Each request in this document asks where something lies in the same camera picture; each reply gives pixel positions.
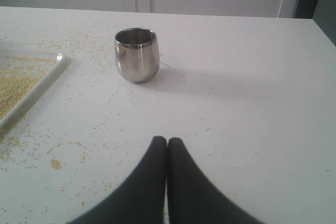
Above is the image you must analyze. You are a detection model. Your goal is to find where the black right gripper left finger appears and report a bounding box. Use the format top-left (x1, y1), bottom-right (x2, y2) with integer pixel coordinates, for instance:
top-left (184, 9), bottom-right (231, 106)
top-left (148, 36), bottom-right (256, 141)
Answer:
top-left (71, 136), bottom-right (167, 223)

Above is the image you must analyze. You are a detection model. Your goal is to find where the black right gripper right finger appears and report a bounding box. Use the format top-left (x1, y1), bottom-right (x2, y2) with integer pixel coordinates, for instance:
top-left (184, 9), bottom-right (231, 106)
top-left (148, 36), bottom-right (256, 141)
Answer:
top-left (167, 137), bottom-right (261, 223)

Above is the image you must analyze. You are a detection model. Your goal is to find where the stainless steel cup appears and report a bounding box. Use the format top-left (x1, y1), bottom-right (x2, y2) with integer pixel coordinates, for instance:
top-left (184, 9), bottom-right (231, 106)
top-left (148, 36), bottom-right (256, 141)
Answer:
top-left (114, 28), bottom-right (160, 83)

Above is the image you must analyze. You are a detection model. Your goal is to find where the yellow granular grain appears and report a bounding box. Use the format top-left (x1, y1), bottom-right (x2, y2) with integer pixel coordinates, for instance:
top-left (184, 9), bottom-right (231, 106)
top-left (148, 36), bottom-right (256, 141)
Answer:
top-left (1, 56), bottom-right (56, 118)

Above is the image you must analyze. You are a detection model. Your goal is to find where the white square plastic tray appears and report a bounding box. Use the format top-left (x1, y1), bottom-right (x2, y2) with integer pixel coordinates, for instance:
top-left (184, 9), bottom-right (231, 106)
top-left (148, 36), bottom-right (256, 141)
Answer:
top-left (1, 48), bottom-right (70, 133)

